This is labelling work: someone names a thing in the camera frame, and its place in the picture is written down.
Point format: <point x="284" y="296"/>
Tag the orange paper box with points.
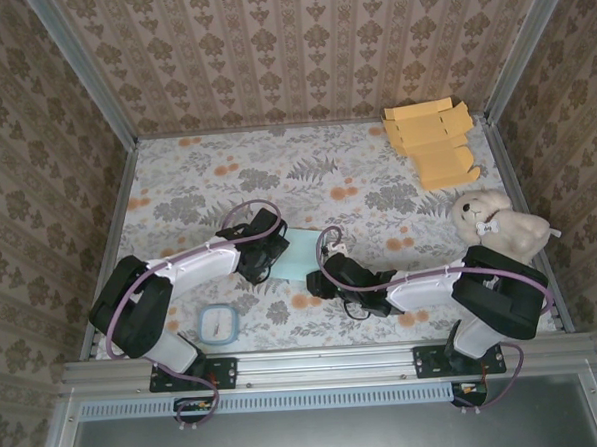
<point x="424" y="137"/>

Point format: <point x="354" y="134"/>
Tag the aluminium mounting rail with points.
<point x="326" y="364"/>

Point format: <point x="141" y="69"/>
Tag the cream plush dog toy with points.
<point x="509" y="227"/>

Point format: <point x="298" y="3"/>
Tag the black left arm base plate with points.
<point x="221" y="373"/>

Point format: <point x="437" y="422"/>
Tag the aluminium frame post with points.
<point x="86" y="69"/>
<point x="527" y="41"/>

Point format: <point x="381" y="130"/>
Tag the light blue paper box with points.
<point x="302" y="256"/>

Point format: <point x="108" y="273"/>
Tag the floral table mat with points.
<point x="224" y="152"/>

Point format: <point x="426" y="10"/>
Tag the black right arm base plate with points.
<point x="431" y="362"/>

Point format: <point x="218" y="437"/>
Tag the aluminium table side rail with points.
<point x="122" y="192"/>
<point x="506" y="162"/>

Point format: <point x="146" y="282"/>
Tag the clear container with blue rim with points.
<point x="219" y="328"/>

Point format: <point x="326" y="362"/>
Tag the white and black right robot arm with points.
<point x="422" y="292"/>

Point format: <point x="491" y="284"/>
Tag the black connector board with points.
<point x="470" y="392"/>
<point x="193" y="406"/>

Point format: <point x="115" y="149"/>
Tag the grey metal panel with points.
<point x="340" y="436"/>

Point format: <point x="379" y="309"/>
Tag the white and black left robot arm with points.
<point x="195" y="264"/>

